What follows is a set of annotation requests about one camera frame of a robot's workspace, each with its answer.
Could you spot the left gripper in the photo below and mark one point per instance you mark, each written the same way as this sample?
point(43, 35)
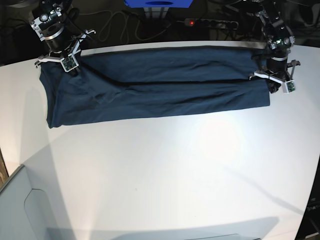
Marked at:
point(277, 72)

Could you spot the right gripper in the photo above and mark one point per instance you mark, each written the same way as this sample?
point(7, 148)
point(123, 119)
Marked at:
point(61, 45)

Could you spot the dark blue T-shirt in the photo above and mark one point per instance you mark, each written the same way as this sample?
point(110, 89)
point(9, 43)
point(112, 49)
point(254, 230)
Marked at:
point(152, 83)

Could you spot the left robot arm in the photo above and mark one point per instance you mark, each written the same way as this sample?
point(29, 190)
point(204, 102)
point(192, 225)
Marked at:
point(261, 20)

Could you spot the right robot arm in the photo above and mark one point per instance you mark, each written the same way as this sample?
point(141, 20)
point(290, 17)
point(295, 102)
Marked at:
point(54, 23)

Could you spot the black power strip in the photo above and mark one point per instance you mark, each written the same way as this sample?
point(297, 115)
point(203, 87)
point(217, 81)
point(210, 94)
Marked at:
point(211, 23)

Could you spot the blue box on stand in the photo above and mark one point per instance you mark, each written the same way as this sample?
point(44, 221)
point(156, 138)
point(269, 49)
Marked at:
point(158, 3)

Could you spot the grey plastic bin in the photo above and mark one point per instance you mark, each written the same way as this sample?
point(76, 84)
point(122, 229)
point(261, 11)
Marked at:
point(26, 212)

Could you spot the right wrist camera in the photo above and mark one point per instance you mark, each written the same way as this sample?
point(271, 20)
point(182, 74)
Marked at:
point(69, 63)

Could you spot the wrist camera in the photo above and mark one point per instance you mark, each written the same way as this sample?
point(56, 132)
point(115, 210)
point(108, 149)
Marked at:
point(288, 86)
point(69, 63)

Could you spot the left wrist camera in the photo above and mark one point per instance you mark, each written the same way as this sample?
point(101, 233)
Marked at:
point(288, 86)

